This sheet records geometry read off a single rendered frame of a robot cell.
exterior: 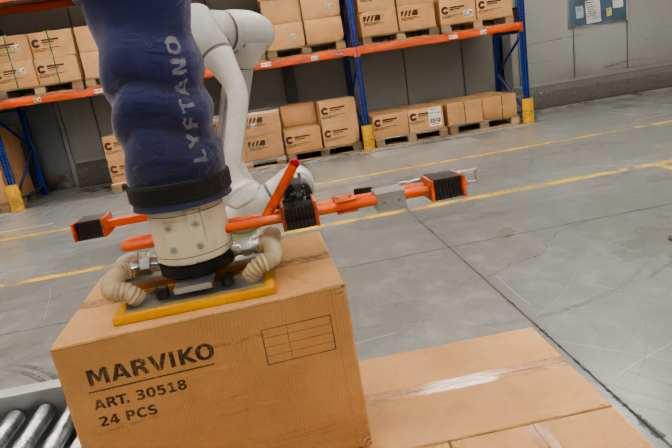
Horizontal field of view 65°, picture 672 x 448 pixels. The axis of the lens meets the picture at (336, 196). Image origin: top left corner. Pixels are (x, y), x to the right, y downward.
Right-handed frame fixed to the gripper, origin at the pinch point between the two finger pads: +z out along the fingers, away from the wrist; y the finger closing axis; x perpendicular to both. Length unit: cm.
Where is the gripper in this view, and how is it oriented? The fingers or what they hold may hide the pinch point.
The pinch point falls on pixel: (301, 211)
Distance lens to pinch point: 123.7
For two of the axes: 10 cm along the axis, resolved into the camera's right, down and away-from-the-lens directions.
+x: -9.8, 1.7, -0.8
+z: 1.2, 2.3, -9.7
